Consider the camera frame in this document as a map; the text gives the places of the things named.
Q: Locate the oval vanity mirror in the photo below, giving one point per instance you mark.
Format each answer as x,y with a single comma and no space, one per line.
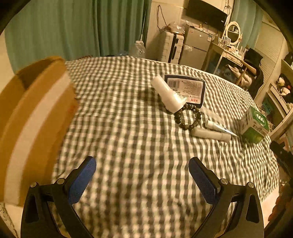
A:
232,34

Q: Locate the green curtain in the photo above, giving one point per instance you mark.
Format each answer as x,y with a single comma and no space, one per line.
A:
74,29

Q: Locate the black wall television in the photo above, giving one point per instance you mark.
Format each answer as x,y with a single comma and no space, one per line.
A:
207,14

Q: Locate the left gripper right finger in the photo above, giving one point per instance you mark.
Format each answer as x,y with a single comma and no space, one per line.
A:
238,204

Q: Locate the white shelf unit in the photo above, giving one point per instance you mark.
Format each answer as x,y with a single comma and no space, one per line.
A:
278,98

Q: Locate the brown cardboard box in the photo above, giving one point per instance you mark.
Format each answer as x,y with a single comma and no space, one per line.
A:
37,107

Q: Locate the clear water jug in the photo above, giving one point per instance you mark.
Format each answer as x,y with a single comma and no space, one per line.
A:
138,50

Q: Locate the green white carton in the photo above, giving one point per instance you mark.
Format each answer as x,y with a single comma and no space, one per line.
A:
254,125

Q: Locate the grey mini fridge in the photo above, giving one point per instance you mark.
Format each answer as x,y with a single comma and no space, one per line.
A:
195,47

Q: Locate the white cylindrical tube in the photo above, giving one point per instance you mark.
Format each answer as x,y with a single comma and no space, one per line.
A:
210,134

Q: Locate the black framed labelled package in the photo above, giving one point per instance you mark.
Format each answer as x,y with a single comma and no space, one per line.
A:
188,87

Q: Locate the white suitcase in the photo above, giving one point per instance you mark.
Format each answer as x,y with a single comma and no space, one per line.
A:
170,47

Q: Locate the white dressing table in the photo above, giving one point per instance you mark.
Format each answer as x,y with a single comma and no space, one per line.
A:
218,60

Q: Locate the checkered gingham bedsheet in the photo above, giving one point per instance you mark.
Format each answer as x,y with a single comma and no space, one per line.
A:
142,186

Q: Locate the white tapered tube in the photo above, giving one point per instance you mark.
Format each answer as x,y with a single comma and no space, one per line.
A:
214,126

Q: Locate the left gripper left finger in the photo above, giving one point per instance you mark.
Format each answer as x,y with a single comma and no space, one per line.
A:
37,219

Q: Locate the white plastic bottle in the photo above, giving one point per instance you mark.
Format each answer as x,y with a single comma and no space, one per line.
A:
171,100

